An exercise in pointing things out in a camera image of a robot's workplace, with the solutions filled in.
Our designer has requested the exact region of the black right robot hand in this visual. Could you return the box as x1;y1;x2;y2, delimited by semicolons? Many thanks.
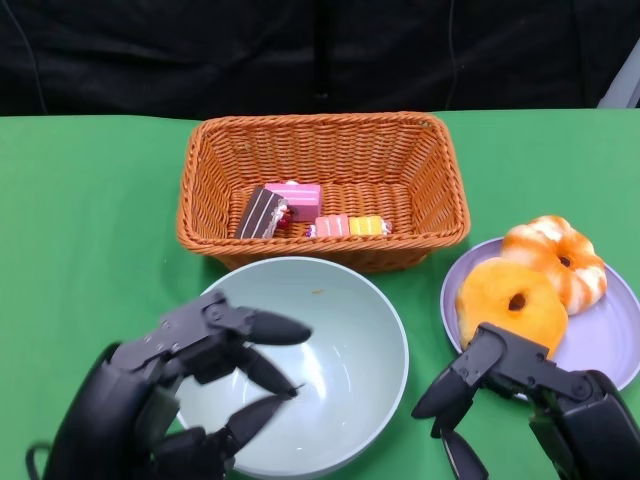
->
410;322;640;480

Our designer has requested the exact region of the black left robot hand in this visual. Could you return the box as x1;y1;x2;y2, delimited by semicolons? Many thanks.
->
42;289;315;480

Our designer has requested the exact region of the plain orange ring bread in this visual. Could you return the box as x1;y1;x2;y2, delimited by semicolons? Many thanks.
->
455;263;570;354

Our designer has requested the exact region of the orange white striped ring bread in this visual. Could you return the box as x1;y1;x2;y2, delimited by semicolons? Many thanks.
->
501;214;609;316

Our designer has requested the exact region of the pale green bowl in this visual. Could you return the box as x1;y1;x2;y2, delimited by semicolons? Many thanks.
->
172;256;410;479

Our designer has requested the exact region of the yellow layered cake slice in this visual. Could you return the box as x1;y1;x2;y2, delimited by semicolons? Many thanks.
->
348;214;394;236

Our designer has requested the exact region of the salmon pink layered cake slice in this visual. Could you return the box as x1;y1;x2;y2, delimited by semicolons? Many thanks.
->
305;213;350;239

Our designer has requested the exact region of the chocolate brown layered cake slice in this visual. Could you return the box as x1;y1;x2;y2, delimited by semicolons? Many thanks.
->
233;187;291;240

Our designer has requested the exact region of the magenta pink layered cake slice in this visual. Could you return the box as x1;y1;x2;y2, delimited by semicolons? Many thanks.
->
263;182;323;224

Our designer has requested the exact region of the lavender round plate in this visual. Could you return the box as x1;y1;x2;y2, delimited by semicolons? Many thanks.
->
439;236;640;394

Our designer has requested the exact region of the orange wicker basket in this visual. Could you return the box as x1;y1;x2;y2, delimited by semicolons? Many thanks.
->
175;112;472;274

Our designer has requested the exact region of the green tablecloth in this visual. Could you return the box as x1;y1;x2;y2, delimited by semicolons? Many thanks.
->
0;105;640;480

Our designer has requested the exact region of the black backdrop curtain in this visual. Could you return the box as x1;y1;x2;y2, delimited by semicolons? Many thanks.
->
0;0;640;119

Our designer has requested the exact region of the black vertical pole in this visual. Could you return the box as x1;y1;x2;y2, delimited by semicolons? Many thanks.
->
313;0;332;99

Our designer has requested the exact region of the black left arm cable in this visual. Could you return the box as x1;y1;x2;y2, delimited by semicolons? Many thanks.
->
24;442;51;480

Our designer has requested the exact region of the white metal frame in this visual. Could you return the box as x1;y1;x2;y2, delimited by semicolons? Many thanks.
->
597;37;640;109

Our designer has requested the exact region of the thin black hanging cable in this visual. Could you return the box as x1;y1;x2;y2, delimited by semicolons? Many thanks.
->
0;0;49;115
445;0;461;110

